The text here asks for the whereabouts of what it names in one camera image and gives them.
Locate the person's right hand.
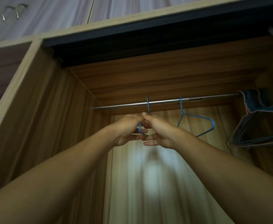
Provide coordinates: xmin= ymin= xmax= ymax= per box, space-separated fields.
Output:
xmin=142 ymin=112 xmax=189 ymax=150

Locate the person's left hand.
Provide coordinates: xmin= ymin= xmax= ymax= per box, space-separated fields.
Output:
xmin=111 ymin=113 xmax=149 ymax=147

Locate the blue wire hanger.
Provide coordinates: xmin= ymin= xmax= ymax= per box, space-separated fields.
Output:
xmin=139 ymin=95 xmax=151 ymax=136
xmin=176 ymin=97 xmax=215 ymax=138

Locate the wooden wardrobe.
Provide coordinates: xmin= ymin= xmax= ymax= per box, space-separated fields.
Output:
xmin=0 ymin=0 xmax=273 ymax=224

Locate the person's left forearm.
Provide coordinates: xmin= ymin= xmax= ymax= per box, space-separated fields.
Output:
xmin=0 ymin=128 xmax=122 ymax=224

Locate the person's right forearm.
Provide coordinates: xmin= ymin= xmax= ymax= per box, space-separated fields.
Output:
xmin=173 ymin=132 xmax=273 ymax=224

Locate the bunch of grey hangers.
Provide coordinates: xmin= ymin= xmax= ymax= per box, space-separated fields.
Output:
xmin=227 ymin=88 xmax=273 ymax=151

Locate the metal wardrobe rail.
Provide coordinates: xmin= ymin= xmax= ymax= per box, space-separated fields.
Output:
xmin=92 ymin=92 xmax=241 ymax=110

